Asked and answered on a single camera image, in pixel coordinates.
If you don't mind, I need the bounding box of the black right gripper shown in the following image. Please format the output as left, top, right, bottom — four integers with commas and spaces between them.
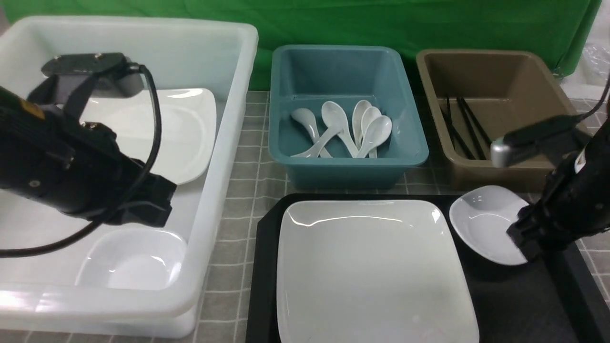
506, 121, 610, 262

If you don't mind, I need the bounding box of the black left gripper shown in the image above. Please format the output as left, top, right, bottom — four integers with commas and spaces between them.
0, 86, 178, 228

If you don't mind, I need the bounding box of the small white dish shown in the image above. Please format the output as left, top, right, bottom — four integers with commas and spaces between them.
75, 228, 187, 290
449, 185, 528, 266

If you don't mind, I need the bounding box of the black chopstick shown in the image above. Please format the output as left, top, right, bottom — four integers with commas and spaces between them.
457, 97, 492, 146
456, 97, 486, 161
441, 110, 476, 159
445, 94, 455, 148

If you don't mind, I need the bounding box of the white ceramic soup spoon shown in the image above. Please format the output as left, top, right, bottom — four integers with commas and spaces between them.
356, 115, 392, 158

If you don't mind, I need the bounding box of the large white rice plate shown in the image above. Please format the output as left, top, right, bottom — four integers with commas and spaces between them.
276, 200, 479, 343

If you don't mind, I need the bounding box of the white square plate in bin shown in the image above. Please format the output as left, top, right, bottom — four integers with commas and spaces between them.
81, 88, 216, 185

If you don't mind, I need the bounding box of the small white dish in bin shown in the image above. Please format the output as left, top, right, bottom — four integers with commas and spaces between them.
75, 228, 187, 290

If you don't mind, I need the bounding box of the black serving tray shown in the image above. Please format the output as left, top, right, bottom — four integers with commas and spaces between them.
244, 193, 610, 343

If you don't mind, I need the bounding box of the large white plastic bin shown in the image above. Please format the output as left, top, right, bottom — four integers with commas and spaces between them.
1, 16, 258, 339

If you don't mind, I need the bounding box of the black chopstick in brown bin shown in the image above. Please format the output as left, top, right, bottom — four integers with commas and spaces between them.
457, 97, 492, 146
445, 94, 455, 148

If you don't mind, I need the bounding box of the brown plastic bin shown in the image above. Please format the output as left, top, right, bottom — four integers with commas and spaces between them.
416, 50, 577, 192

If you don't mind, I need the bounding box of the green backdrop cloth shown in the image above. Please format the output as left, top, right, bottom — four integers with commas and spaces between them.
1, 0, 601, 91

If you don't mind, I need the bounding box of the grey checkered tablecloth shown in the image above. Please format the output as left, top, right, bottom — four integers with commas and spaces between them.
0, 90, 610, 343

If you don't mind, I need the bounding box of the white soup spoon far left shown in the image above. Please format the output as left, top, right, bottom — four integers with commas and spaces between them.
291, 108, 340, 158

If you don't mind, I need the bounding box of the white soup spoon upright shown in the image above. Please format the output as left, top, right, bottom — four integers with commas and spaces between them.
351, 100, 372, 150

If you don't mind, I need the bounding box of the teal plastic bin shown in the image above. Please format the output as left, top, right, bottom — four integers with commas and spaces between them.
268, 45, 429, 189

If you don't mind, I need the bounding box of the white soup spoon centre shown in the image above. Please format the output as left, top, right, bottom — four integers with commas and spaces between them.
322, 101, 359, 158

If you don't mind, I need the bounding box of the white soup spoon right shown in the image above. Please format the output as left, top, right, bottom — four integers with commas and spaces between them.
291, 106, 383, 159

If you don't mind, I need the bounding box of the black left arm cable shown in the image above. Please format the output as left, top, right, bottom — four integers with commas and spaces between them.
0, 64, 163, 259

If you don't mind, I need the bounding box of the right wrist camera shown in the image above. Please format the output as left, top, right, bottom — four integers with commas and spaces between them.
490, 115, 591, 169

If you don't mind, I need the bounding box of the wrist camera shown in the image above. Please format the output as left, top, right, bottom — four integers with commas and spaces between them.
490, 115, 591, 169
27, 53, 144, 120

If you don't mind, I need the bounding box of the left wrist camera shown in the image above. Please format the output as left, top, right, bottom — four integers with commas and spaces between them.
27, 53, 144, 120

